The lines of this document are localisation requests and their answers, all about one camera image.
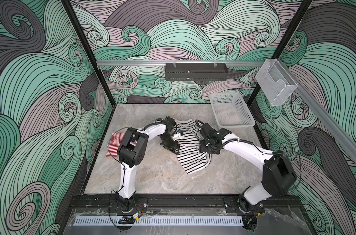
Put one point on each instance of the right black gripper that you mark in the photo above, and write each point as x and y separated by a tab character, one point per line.
202	149

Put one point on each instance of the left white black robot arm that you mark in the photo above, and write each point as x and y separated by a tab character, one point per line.
131	152

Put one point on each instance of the white slotted cable duct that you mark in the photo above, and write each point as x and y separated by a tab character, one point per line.
162	221

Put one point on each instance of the white plastic laundry basket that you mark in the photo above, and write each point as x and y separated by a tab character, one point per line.
231	111

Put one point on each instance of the black white striped tank top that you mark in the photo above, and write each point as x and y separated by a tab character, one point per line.
190	157

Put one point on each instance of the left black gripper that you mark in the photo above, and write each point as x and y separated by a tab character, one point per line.
173	147

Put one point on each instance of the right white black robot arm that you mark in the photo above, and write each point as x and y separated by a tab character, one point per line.
278	174

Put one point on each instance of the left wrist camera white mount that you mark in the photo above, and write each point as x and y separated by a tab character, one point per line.
178	136

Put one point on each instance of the black wall mounted tray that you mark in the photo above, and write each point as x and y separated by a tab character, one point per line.
196	72

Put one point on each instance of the red white striped tank top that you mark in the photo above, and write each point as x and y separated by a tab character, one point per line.
114	144

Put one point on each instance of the clear plastic wall bin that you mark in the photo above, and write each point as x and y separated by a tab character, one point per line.
276	81

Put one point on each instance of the aluminium wall rail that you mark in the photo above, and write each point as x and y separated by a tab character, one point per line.
175	62

